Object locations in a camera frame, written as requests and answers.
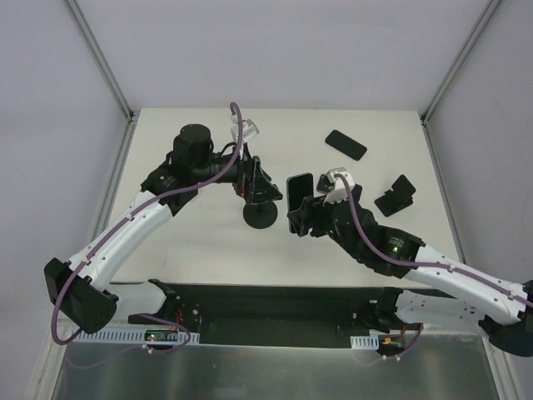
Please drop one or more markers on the left white cable duct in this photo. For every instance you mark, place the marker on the left white cable duct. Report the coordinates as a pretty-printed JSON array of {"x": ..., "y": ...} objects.
[{"x": 125, "y": 335}]

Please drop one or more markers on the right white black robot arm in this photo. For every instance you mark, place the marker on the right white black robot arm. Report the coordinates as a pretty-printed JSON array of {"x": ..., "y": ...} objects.
[{"x": 473, "y": 301}]

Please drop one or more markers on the black round-base phone stand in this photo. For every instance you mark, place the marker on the black round-base phone stand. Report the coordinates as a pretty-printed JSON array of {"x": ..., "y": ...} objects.
[{"x": 260, "y": 216}]

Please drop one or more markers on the black phone blue edge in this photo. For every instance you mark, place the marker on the black phone blue edge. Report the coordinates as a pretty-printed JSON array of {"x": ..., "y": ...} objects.
[{"x": 356, "y": 193}]

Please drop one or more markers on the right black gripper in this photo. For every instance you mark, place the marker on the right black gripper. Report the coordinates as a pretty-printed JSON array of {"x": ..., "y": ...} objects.
[{"x": 313, "y": 215}]

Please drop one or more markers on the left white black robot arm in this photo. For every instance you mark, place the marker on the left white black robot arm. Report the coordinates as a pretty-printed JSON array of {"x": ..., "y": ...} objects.
[{"x": 81, "y": 287}]

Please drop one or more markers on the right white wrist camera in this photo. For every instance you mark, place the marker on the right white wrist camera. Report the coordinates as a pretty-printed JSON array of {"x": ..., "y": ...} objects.
[{"x": 335, "y": 185}]

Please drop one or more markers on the black folding phone stand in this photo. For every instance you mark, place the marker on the black folding phone stand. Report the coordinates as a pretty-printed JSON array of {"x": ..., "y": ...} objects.
[{"x": 397, "y": 198}]

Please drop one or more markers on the black phone teal edge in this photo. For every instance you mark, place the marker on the black phone teal edge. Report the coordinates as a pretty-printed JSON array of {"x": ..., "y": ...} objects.
[{"x": 297, "y": 188}]

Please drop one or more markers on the right white cable duct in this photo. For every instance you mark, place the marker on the right white cable duct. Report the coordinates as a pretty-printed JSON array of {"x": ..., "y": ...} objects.
[{"x": 377, "y": 340}]

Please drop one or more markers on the white cable duct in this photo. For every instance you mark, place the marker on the white cable duct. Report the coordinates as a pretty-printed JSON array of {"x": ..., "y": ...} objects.
[
  {"x": 377, "y": 340},
  {"x": 125, "y": 335}
]

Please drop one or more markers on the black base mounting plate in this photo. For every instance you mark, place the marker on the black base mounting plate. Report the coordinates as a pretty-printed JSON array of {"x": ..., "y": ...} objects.
[{"x": 277, "y": 316}]

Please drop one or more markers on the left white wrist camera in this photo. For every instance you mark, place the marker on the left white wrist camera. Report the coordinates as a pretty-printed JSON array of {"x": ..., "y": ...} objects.
[{"x": 249, "y": 130}]

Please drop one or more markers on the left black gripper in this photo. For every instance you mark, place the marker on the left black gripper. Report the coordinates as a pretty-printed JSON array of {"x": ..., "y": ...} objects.
[{"x": 251, "y": 179}]

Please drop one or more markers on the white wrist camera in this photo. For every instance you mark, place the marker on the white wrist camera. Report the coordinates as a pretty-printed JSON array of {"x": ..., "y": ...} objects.
[
  {"x": 335, "y": 185},
  {"x": 249, "y": 130}
]

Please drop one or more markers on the right aluminium frame post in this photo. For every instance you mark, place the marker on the right aluminium frame post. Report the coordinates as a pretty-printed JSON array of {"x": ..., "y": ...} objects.
[{"x": 481, "y": 24}]

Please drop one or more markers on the left aluminium frame post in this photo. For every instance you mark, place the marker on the left aluminium frame post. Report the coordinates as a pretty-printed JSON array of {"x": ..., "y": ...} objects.
[{"x": 90, "y": 40}]

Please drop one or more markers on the black phone far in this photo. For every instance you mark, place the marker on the black phone far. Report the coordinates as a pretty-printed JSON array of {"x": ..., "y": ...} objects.
[{"x": 346, "y": 145}]

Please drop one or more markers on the aluminium frame post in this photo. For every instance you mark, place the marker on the aluminium frame post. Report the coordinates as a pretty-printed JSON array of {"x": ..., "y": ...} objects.
[
  {"x": 90, "y": 40},
  {"x": 481, "y": 24}
]

